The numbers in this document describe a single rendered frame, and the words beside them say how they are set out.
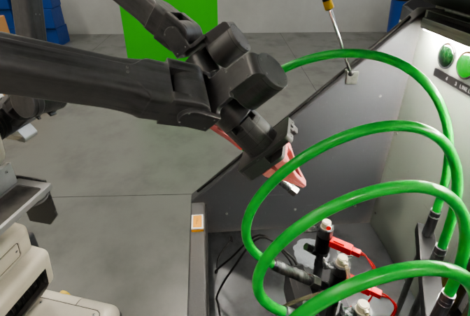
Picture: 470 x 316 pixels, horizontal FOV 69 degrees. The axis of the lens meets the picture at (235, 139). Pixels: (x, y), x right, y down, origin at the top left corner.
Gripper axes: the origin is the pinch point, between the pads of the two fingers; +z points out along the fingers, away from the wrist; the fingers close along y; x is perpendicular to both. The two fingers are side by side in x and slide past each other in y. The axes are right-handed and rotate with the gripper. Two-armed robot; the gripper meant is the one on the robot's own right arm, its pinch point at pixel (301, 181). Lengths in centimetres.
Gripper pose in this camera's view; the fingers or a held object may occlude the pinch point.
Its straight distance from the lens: 57.4
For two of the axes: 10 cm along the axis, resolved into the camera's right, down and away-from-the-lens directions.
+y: 6.9, -5.5, -4.6
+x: 1.8, -4.9, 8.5
